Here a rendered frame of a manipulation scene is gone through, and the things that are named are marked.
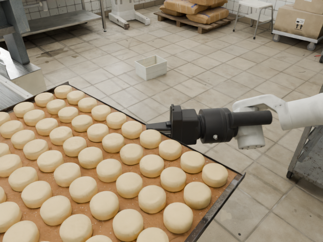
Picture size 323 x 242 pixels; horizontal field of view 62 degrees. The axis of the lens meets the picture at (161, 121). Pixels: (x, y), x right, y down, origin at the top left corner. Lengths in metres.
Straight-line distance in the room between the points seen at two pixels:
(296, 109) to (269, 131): 1.75
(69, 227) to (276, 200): 1.57
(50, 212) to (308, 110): 0.56
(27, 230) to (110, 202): 0.13
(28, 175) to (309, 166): 1.71
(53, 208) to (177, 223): 0.21
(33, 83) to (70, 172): 0.93
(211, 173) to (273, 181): 1.48
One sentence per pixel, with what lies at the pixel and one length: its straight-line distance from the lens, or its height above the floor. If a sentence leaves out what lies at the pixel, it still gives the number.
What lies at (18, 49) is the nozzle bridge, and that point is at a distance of 1.49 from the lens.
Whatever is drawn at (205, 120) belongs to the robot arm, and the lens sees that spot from 0.64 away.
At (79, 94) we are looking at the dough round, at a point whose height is 1.02.
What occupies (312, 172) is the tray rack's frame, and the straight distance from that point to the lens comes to 1.95.
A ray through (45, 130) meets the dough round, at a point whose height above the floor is 1.02.
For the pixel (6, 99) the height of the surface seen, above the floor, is 0.84.
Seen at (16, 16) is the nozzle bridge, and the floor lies 1.09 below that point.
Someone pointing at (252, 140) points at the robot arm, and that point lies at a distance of 0.68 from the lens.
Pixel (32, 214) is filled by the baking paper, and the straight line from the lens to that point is 0.55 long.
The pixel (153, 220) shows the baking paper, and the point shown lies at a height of 1.00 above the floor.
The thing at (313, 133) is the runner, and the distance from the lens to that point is 1.81.
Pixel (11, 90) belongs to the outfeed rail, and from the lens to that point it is 1.17.
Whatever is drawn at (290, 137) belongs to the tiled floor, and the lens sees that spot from 2.42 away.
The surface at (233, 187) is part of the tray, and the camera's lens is 0.55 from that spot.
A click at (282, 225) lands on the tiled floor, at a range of 1.80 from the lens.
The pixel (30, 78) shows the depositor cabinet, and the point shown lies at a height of 0.81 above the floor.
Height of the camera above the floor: 1.41
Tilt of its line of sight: 37 degrees down
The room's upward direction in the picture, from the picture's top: straight up
